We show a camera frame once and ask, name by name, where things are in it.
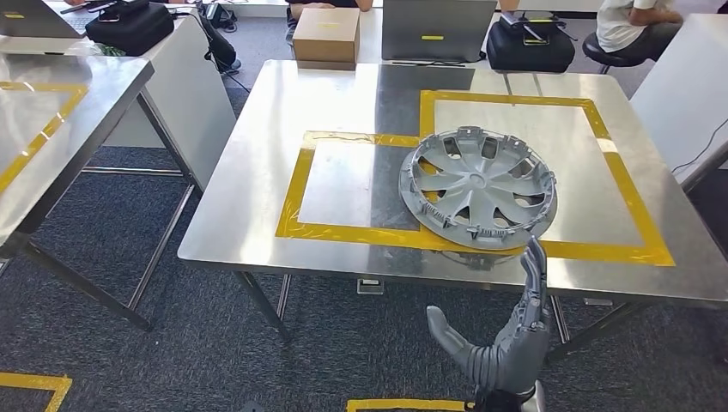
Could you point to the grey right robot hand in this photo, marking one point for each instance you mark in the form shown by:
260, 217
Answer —
517, 358

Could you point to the silver plastic wheel cover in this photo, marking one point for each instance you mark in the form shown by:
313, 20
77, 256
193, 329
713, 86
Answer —
478, 182

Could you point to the yellow floor tape square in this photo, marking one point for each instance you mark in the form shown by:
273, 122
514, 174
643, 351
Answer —
34, 381
409, 405

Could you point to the yellow tabletop tape rectangle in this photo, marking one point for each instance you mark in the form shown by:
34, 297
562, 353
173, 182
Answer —
42, 87
634, 193
293, 199

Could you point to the black carry bag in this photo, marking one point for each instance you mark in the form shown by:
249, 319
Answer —
128, 34
529, 57

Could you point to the stainless steel table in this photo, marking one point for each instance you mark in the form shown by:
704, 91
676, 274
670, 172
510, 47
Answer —
267, 170
108, 77

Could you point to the black round stool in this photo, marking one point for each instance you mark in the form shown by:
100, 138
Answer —
611, 57

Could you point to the black smartphone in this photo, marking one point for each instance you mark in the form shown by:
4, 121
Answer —
534, 34
108, 17

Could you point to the grey laptop yellow sticker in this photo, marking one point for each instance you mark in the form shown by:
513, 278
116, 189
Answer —
438, 23
37, 20

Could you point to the white desk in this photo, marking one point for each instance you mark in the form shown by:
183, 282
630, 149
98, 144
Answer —
370, 34

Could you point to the brown cardboard box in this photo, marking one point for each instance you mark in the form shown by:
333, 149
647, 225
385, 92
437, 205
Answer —
327, 34

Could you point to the black left camera bracket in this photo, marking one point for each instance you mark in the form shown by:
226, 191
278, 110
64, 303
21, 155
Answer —
251, 407

